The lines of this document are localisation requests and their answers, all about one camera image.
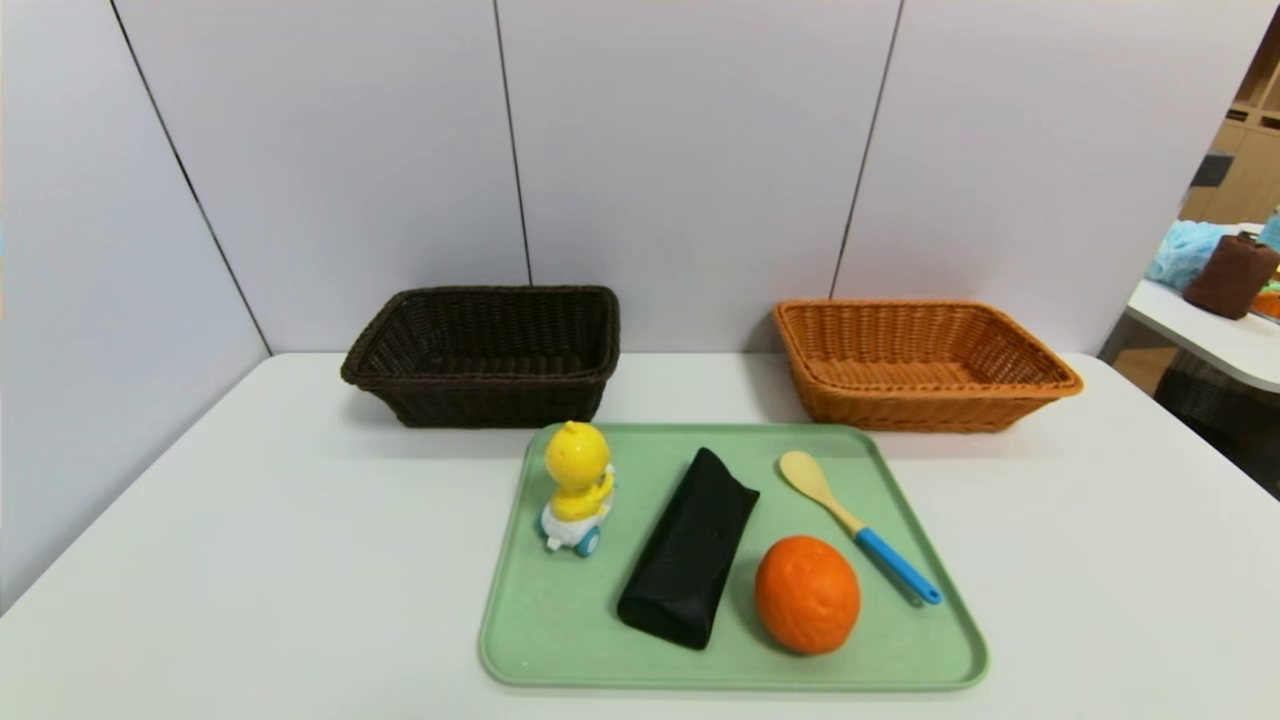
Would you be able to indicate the black glasses case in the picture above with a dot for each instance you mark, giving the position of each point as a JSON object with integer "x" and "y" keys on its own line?
{"x": 685, "y": 560}

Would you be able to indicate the dark brown wicker basket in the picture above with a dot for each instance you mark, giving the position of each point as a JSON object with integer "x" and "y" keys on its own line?
{"x": 500, "y": 400}

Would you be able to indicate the light wooden cabinet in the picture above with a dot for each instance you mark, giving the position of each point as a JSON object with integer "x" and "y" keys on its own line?
{"x": 1250, "y": 170}

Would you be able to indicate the light green plastic tray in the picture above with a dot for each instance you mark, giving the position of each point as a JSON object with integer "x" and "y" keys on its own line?
{"x": 560, "y": 620}

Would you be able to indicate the white side table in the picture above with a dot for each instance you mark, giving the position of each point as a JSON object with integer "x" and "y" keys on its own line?
{"x": 1220, "y": 345}

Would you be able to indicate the small teal object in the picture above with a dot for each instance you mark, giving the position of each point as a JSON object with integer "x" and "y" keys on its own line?
{"x": 1272, "y": 230}

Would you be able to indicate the light blue cloth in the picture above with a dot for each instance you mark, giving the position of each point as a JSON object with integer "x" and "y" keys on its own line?
{"x": 1185, "y": 250}

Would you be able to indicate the orange fruit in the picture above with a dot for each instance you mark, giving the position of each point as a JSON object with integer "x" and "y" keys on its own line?
{"x": 807, "y": 595}

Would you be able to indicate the brown cylindrical object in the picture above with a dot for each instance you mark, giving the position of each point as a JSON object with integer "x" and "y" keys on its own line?
{"x": 1230, "y": 275}

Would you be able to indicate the orange wicker basket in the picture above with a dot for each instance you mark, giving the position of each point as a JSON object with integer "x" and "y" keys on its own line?
{"x": 900, "y": 405}

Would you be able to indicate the yellow duck toy car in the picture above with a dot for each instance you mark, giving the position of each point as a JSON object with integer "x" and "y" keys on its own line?
{"x": 577, "y": 460}

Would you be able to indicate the small orange object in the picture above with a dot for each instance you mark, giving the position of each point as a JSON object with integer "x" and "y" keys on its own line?
{"x": 1270, "y": 303}

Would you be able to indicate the dark grey woven bin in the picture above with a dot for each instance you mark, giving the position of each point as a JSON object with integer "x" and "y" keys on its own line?
{"x": 1230, "y": 420}

